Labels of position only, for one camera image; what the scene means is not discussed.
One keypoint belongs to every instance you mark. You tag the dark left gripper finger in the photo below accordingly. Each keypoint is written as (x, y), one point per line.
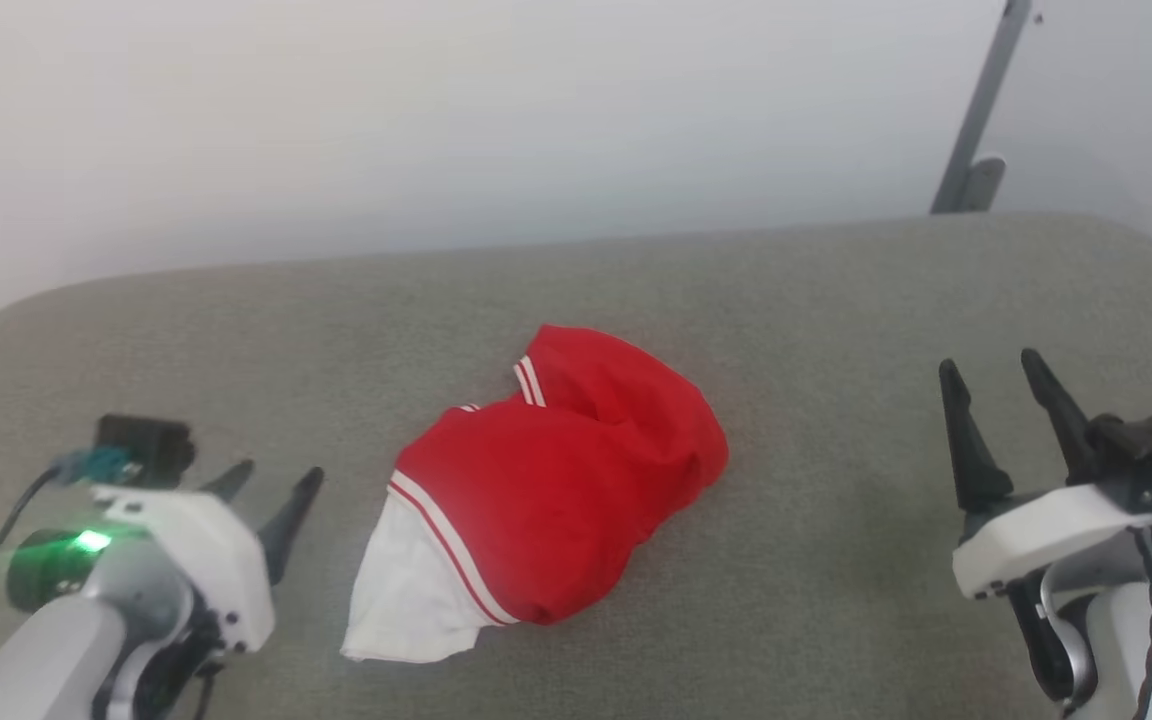
(234, 482)
(292, 515)

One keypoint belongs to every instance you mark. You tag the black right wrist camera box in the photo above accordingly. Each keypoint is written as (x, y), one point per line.
(1151, 450)

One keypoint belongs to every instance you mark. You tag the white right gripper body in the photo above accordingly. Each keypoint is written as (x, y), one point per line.
(1046, 530)

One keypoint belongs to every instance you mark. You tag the red and white garment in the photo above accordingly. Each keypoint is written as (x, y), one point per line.
(556, 480)

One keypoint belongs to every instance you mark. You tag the grey fabric sofa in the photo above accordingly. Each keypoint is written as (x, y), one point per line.
(816, 400)

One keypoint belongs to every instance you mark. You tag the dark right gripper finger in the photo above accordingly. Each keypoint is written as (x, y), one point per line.
(1066, 415)
(971, 450)

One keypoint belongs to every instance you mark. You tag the grey metal pole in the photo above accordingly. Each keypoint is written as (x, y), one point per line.
(981, 100)

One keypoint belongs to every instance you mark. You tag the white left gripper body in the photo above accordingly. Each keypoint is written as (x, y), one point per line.
(206, 550)

